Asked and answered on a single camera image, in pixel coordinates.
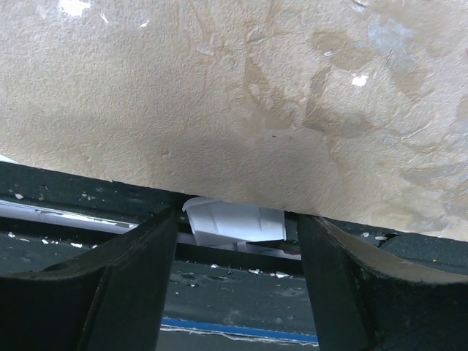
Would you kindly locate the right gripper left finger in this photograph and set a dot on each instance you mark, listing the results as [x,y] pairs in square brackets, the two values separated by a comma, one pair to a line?
[111,297]

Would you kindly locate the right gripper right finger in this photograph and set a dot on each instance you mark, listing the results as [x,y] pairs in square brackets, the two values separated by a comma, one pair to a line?
[408,293]

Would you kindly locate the white battery cover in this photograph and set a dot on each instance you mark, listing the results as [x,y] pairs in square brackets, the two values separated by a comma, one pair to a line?
[216,222]

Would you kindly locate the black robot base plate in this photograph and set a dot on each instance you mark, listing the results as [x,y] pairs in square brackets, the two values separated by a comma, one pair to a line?
[243,296]

